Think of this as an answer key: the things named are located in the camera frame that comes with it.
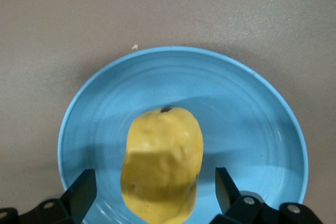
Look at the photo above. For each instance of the yellow potato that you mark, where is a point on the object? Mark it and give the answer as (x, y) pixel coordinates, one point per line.
(162, 161)

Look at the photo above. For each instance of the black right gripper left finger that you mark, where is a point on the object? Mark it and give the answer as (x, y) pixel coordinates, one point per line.
(78, 195)

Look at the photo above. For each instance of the small pale crumb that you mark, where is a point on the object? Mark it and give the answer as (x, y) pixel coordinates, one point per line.
(135, 47)

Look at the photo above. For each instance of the blue round plate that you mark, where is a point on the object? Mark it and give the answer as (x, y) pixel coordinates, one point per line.
(236, 116)

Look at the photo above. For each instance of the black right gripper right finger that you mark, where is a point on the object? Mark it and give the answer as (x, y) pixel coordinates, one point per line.
(225, 190)

